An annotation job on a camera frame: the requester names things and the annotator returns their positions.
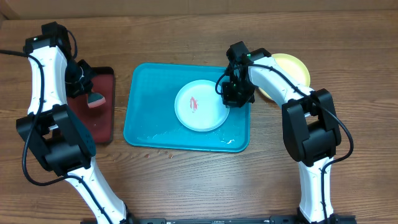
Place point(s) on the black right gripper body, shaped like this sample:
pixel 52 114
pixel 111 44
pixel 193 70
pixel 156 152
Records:
pixel 238 94

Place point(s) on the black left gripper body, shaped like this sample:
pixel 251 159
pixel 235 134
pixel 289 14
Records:
pixel 78 76

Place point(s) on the red black sponge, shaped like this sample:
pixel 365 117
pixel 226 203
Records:
pixel 95 99

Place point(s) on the light blue plate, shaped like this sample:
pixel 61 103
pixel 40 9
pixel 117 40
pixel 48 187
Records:
pixel 198 106

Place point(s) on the yellow-green plate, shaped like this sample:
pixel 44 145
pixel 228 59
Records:
pixel 295 70

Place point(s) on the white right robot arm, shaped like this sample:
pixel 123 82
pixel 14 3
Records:
pixel 309 126

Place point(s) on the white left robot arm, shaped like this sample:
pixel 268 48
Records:
pixel 53 132

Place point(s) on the dark red water tray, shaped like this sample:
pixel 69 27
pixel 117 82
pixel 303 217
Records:
pixel 99 120

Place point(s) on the blue plastic tray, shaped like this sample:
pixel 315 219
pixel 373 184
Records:
pixel 151 120

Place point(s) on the cardboard back wall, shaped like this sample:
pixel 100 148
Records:
pixel 62 9

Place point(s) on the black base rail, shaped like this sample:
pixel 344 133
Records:
pixel 275 219

